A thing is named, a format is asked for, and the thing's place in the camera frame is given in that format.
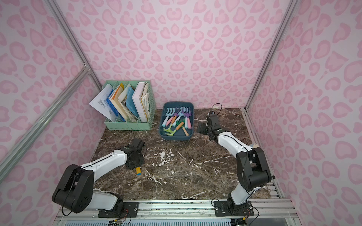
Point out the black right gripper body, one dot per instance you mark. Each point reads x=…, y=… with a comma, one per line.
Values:
x=211, y=123

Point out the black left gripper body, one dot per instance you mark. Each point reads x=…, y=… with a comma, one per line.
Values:
x=135, y=161

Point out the blue rake yellow handle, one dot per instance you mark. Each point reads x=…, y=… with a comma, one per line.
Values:
x=138, y=171

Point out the lime rake orange handle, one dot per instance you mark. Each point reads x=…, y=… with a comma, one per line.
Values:
x=169, y=129

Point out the light blue rake mint handle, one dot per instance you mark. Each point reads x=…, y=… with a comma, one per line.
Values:
x=184, y=111

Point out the dark green rake wooden handle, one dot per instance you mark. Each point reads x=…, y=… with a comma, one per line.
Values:
x=181, y=126

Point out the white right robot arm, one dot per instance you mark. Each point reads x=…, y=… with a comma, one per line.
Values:
x=252, y=167

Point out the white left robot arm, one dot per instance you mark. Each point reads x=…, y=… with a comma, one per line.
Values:
x=75, y=191

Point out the dark teal storage box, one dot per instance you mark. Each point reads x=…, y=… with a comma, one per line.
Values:
x=179, y=134

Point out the green file organizer crate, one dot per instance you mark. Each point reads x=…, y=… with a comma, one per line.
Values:
x=126, y=125

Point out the blue folder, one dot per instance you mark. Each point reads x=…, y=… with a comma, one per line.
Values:
x=114, y=110

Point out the white thick book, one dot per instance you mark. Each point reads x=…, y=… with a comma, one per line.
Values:
x=141, y=101

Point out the teal book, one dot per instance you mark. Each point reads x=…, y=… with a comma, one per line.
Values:
x=126, y=98

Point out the orange book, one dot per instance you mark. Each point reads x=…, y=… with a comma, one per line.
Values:
x=117, y=104

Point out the white paper sheets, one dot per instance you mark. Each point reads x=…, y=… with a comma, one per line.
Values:
x=100, y=103

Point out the light blue rake white handle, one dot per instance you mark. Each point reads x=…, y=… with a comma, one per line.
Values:
x=177, y=117

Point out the purple rake pink handle small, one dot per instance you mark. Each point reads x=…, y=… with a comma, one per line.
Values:
x=172, y=118

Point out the teal rake mint handle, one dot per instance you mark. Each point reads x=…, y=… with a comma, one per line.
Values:
x=168, y=114

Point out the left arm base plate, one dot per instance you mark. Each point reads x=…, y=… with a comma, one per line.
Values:
x=122, y=209

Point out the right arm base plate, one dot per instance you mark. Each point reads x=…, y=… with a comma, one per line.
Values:
x=229, y=209

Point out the aluminium front rail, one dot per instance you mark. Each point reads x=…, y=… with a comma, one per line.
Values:
x=263, y=212

